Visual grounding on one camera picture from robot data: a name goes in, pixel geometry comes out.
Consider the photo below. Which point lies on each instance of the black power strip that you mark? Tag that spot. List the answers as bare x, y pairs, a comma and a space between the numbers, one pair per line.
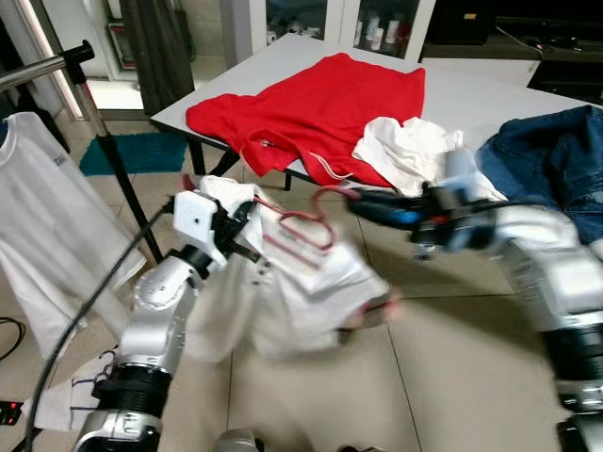
9, 412

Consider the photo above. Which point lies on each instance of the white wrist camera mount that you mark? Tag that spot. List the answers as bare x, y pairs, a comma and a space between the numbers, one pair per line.
462, 174
203, 221

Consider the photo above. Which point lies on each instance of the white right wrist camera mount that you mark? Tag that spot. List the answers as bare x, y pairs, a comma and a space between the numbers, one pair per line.
462, 174

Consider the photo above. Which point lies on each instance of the red polo shirt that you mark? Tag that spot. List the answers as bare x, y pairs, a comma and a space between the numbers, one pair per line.
320, 108

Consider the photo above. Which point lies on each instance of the chrome and black clothes rack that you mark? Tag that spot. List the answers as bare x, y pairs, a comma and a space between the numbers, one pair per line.
83, 55

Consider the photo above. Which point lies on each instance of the white glass-door cabinet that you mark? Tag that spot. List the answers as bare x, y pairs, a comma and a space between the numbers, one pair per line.
344, 24

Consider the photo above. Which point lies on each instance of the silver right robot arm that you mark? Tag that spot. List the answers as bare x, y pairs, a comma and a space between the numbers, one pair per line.
556, 273

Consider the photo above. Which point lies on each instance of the blue jeans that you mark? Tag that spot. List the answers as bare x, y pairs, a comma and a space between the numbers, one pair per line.
546, 160

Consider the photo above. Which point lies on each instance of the teal rug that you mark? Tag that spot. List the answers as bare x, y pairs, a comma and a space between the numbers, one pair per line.
132, 155

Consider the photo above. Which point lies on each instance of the tall black speaker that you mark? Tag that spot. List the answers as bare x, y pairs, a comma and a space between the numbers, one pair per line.
462, 19

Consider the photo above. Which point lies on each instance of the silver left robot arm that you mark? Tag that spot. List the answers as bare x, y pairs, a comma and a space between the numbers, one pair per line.
155, 311

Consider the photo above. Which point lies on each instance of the white blouse with dark buttons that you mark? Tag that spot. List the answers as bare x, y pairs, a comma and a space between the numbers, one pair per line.
283, 301

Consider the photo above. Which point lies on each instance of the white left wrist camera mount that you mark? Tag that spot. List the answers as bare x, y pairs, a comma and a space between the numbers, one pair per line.
203, 221

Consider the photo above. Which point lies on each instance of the grey curtain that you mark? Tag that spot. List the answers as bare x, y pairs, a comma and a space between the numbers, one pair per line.
155, 56

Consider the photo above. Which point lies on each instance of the white red wall device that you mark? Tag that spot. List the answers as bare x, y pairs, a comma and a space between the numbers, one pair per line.
120, 42

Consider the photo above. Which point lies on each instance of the red plastic hanger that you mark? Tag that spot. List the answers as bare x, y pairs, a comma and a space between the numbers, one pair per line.
330, 190

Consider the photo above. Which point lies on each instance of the black television stand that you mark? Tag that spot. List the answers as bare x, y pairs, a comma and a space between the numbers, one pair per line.
575, 80

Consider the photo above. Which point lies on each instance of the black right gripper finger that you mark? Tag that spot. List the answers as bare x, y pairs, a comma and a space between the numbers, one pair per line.
377, 201
391, 219

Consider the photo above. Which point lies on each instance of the crumpled white shirt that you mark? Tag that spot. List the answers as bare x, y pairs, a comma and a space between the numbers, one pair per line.
405, 151

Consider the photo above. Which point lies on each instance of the white table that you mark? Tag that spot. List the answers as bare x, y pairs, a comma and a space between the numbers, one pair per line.
490, 94

